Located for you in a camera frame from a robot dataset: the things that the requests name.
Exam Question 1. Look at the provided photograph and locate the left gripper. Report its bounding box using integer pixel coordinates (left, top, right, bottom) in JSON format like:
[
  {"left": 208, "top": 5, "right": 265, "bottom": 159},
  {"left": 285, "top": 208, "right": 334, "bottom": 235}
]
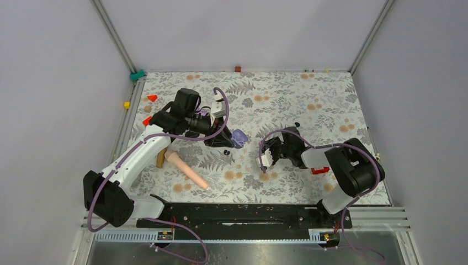
[{"left": 185, "top": 112, "right": 235, "bottom": 147}]

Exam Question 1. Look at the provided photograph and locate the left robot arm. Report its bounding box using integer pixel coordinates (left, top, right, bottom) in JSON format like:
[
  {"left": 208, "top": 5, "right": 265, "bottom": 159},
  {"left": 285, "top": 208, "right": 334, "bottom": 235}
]
[{"left": 83, "top": 87, "right": 235, "bottom": 232}]

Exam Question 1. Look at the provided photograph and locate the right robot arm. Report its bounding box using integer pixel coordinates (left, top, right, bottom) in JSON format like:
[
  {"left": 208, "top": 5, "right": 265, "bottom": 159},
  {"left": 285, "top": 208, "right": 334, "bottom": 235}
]
[{"left": 257, "top": 127, "right": 385, "bottom": 227}]

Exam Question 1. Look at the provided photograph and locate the red toy block box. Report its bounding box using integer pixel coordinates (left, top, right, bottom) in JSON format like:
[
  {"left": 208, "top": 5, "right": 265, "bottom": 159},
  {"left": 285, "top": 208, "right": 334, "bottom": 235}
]
[{"left": 311, "top": 167, "right": 330, "bottom": 175}]

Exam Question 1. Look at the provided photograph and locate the floral table mat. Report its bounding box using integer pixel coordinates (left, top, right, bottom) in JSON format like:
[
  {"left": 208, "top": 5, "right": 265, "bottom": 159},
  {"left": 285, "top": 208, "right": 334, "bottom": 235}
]
[{"left": 129, "top": 72, "right": 373, "bottom": 204}]

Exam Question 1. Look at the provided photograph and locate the pink microphone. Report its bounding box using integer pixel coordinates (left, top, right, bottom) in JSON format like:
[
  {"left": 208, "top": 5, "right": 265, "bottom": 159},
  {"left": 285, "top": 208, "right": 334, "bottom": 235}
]
[{"left": 164, "top": 150, "right": 209, "bottom": 190}]

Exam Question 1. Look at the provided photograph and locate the gold microphone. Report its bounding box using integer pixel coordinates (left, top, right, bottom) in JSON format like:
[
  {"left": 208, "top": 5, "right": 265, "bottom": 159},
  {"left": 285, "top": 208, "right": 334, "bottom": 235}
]
[{"left": 156, "top": 148, "right": 167, "bottom": 168}]

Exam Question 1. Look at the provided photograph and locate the red flat block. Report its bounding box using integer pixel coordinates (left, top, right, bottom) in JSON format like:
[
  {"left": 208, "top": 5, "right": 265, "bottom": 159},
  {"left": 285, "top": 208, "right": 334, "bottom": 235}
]
[{"left": 142, "top": 116, "right": 152, "bottom": 126}]

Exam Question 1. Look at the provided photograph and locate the red triangle block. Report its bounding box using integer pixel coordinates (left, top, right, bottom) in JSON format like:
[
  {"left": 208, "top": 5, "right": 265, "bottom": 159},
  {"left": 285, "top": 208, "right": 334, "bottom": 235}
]
[{"left": 147, "top": 95, "right": 158, "bottom": 102}]

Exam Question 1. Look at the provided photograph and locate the tan wooden cube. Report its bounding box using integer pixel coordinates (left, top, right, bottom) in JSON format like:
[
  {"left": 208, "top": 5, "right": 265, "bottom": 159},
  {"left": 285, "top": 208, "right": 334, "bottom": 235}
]
[{"left": 144, "top": 105, "right": 152, "bottom": 113}]

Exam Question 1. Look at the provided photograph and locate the teal block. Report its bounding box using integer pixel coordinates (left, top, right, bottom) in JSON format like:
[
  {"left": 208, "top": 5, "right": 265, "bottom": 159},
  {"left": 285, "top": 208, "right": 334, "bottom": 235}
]
[{"left": 129, "top": 69, "right": 146, "bottom": 82}]

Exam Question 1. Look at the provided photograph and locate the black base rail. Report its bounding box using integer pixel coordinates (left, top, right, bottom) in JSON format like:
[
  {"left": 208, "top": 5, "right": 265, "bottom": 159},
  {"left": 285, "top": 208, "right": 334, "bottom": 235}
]
[{"left": 136, "top": 203, "right": 353, "bottom": 240}]

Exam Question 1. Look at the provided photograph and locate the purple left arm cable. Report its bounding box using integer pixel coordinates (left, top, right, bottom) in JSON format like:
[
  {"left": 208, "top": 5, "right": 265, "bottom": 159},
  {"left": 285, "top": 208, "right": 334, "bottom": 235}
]
[{"left": 87, "top": 87, "right": 230, "bottom": 265}]

